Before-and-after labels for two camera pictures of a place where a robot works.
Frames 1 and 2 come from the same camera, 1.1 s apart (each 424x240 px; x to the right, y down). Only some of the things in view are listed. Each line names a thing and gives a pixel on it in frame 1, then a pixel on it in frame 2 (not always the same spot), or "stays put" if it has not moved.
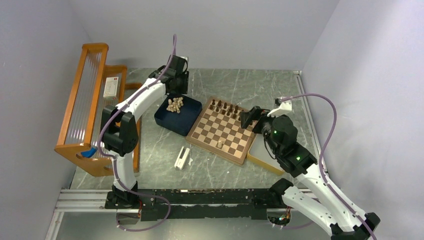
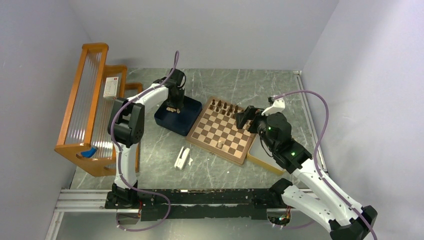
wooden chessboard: x=218 y=132 stays put
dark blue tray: x=180 y=123 stays put
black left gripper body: x=182 y=86 to x=177 y=101
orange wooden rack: x=98 y=85 stays put
